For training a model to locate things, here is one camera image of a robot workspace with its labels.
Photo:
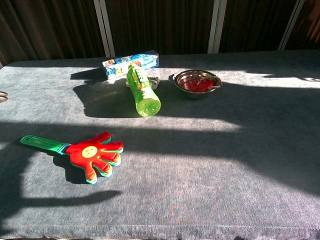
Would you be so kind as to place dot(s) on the dark brown pleated curtain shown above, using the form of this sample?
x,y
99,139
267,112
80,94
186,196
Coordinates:
x,y
160,25

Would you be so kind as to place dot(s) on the small white plastic gadget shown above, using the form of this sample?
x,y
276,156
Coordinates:
x,y
155,82

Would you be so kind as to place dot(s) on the white partition post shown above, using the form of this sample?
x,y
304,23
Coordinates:
x,y
216,25
291,25
103,27

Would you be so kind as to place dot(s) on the grey blue tablecloth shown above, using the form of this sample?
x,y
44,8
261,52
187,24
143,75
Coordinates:
x,y
175,175

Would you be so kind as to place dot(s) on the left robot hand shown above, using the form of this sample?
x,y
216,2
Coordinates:
x,y
3,97

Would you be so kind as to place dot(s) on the stainless steel bowl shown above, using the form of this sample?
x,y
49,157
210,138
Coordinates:
x,y
195,96

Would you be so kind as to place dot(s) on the green transparent plastic bottle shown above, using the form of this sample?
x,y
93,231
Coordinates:
x,y
143,95

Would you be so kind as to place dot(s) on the red round disc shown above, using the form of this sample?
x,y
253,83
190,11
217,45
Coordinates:
x,y
192,86

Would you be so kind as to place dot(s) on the blue white printed carton box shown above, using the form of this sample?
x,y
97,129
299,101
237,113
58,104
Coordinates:
x,y
112,67

